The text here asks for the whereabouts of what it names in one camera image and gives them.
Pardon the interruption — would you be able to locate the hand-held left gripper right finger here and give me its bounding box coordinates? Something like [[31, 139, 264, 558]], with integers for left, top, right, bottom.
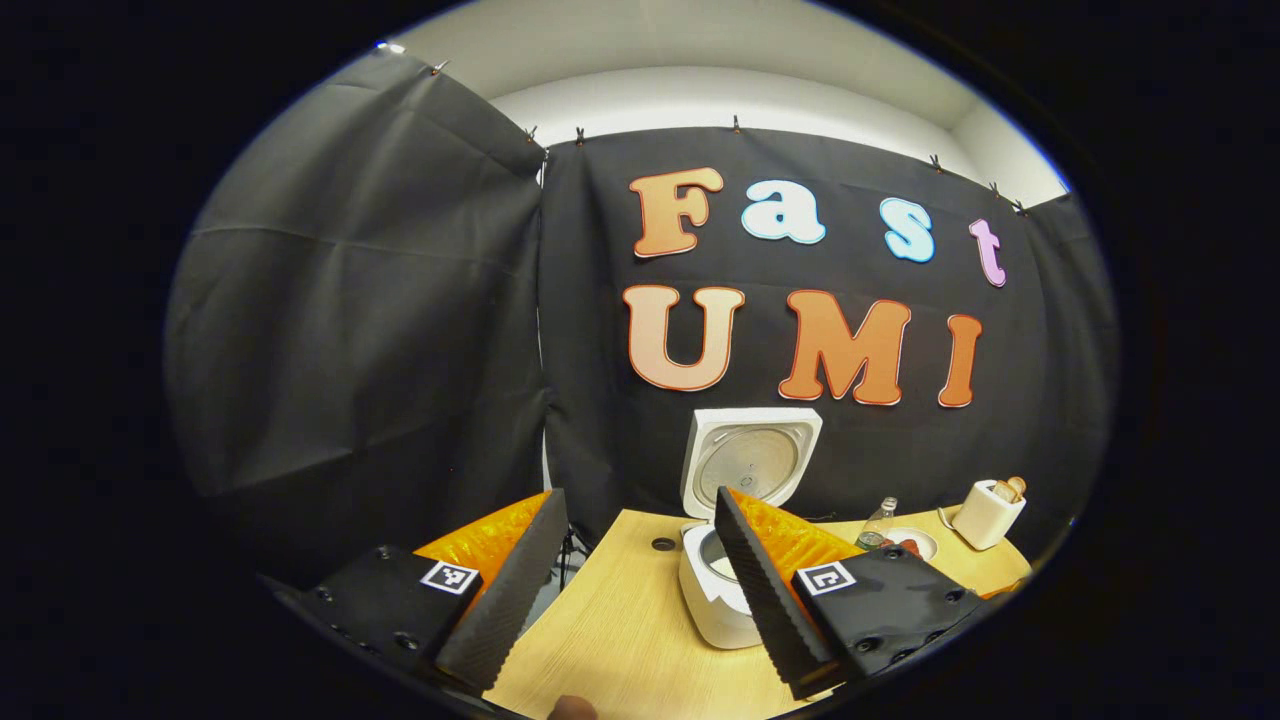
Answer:
[[713, 485, 993, 701]]

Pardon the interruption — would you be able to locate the black backdrop cloth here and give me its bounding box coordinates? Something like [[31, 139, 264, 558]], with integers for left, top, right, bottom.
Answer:
[[165, 45, 1119, 601]]

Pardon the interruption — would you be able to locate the white toaster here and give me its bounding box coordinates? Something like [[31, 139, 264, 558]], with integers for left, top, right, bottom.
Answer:
[[950, 480, 1028, 551]]

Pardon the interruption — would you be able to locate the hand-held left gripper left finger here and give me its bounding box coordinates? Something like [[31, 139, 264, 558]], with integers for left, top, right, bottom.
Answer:
[[285, 487, 571, 698]]

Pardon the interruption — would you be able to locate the clear glass bottle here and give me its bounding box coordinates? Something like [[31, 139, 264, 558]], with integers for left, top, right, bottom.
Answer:
[[855, 497, 899, 551]]

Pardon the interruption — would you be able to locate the white round plate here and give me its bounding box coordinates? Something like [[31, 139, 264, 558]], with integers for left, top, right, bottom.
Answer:
[[880, 527, 939, 563]]

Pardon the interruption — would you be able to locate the white rice cooker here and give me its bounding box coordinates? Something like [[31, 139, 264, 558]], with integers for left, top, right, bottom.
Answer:
[[678, 407, 824, 651]]

